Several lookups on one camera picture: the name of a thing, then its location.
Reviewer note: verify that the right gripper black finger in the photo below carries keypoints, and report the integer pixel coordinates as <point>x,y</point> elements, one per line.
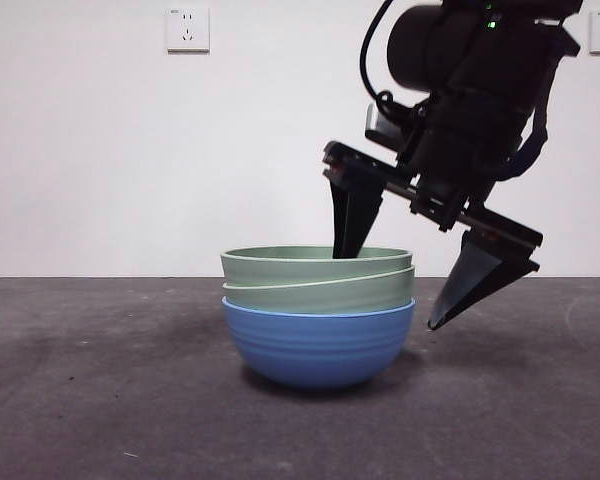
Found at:
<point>475,280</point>
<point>352,220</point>

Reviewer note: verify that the pale green bowl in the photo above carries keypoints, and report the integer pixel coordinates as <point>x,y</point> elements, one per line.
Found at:
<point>330,300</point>
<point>280,265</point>

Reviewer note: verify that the blue ribbed bowl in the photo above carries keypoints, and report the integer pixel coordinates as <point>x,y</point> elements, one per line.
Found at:
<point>317,350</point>

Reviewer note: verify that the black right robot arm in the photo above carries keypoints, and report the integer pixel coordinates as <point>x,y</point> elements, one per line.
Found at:
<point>430,45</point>

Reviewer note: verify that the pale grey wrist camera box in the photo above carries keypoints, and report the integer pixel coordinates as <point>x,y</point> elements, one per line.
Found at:
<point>372,120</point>

